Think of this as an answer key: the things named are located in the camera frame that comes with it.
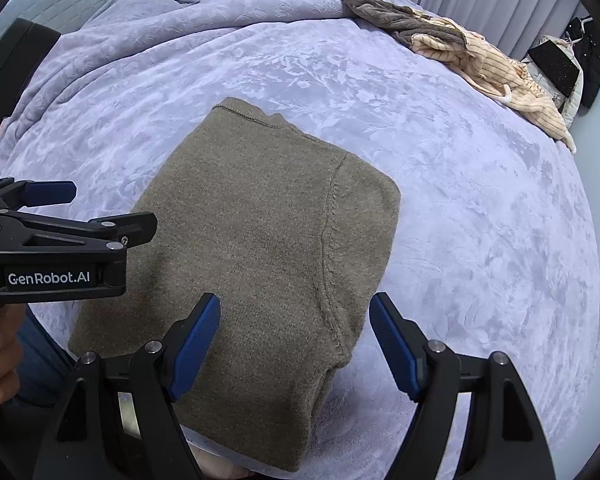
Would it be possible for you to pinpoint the grey-brown fleece garment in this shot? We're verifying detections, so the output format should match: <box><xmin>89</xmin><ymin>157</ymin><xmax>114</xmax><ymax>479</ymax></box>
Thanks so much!
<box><xmin>342</xmin><ymin>0</ymin><xmax>468</xmax><ymax>51</ymax></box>

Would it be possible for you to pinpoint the olive knit sweater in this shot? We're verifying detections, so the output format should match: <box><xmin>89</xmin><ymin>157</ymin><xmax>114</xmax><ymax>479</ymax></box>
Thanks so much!
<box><xmin>68</xmin><ymin>97</ymin><xmax>401</xmax><ymax>473</ymax></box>

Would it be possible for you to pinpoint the person's blue jeans leg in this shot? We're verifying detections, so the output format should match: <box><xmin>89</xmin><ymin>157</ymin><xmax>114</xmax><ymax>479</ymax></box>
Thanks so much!
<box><xmin>10</xmin><ymin>305</ymin><xmax>76</xmax><ymax>408</ymax></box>

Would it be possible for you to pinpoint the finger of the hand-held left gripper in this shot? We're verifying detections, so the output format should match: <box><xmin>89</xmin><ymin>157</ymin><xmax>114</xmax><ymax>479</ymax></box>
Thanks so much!
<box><xmin>2</xmin><ymin>211</ymin><xmax>159</xmax><ymax>261</ymax></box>
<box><xmin>0</xmin><ymin>178</ymin><xmax>77</xmax><ymax>217</ymax></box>

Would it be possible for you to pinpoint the black speckled bag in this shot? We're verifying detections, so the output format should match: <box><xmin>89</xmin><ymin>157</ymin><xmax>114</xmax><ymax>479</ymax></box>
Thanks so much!
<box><xmin>527</xmin><ymin>35</ymin><xmax>581</xmax><ymax>97</ymax></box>

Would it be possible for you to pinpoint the person's left hand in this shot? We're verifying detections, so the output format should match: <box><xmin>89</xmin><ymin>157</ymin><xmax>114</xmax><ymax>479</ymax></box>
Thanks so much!
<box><xmin>0</xmin><ymin>305</ymin><xmax>27</xmax><ymax>404</ymax></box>

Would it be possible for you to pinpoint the white puffer jacket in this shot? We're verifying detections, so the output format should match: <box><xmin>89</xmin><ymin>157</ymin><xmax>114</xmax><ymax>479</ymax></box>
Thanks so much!
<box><xmin>522</xmin><ymin>57</ymin><xmax>586</xmax><ymax>128</ymax></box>

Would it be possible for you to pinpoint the cream striped fleece garment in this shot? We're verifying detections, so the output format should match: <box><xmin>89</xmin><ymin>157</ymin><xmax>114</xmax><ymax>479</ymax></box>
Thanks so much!
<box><xmin>410</xmin><ymin>17</ymin><xmax>577</xmax><ymax>153</ymax></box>

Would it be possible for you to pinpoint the lavender plush blanket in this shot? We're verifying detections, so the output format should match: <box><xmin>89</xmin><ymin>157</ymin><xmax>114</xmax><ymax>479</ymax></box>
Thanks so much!
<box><xmin>0</xmin><ymin>0</ymin><xmax>600</xmax><ymax>480</ymax></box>

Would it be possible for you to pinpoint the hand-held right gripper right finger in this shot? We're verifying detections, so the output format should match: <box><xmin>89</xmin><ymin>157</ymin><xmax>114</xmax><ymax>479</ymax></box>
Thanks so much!
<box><xmin>369</xmin><ymin>291</ymin><xmax>556</xmax><ymax>480</ymax></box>

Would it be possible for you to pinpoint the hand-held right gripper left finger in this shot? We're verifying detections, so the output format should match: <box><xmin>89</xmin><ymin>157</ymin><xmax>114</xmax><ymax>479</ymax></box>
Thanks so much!
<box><xmin>32</xmin><ymin>294</ymin><xmax>222</xmax><ymax>480</ymax></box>

